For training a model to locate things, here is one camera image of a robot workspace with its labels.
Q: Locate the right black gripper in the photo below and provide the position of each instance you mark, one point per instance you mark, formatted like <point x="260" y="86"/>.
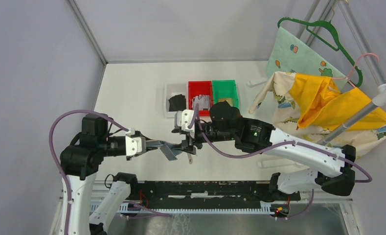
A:
<point x="190" y="149"/>

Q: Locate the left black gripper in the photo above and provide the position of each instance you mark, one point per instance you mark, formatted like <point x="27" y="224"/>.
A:
<point x="147" y="148"/>

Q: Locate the beige card holder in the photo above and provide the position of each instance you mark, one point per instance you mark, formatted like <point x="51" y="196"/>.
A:
<point x="171" y="151"/>

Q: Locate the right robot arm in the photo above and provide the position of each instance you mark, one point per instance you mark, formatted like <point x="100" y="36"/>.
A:
<point x="327" y="168"/>

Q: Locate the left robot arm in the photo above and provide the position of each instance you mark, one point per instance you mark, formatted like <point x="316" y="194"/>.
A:
<point x="100" y="136"/>

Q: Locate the black cards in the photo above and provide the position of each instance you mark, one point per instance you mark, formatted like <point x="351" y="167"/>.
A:
<point x="177" y="103"/>

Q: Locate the white cards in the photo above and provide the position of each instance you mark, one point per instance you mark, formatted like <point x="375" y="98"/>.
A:
<point x="203" y="101"/>

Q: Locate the gold card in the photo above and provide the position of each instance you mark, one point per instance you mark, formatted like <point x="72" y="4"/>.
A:
<point x="228" y="100"/>

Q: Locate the white plastic bin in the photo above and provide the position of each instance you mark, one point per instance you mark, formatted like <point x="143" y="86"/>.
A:
<point x="172" y="89"/>

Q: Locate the red plastic bin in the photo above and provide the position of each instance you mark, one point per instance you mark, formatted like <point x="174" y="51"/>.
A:
<point x="199" y="87"/>

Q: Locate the green plastic bin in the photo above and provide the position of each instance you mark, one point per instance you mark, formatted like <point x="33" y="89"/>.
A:
<point x="225" y="89"/>

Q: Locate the clear plastic box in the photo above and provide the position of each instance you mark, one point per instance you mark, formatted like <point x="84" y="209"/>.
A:
<point x="256" y="82"/>

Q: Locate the dinosaur print cloth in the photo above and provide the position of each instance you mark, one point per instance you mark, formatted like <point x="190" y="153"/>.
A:
<point x="364" y="135"/>

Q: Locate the yellow cloth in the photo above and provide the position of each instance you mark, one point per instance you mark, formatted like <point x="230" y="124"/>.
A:
<point x="322" y="104"/>

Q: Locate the green patterned cloth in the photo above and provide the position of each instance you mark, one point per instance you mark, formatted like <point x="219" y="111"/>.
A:
<point x="290" y="54"/>

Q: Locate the green clothes hanger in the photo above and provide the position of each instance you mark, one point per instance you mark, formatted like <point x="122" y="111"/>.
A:
<point x="332" y="30"/>

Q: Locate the metal rack pole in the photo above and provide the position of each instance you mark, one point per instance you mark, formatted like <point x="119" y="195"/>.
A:
<point x="378" y="101"/>

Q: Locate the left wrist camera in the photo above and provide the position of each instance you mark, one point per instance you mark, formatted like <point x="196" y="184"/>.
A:
<point x="134" y="139"/>

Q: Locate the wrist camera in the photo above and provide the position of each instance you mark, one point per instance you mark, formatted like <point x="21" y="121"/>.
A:
<point x="184" y="122"/>
<point x="134" y="139"/>

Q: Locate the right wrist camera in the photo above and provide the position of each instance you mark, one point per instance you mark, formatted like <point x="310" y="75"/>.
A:
<point x="184" y="122"/>

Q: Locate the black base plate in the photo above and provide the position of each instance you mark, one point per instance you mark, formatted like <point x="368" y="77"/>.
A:
<point x="207" y="195"/>

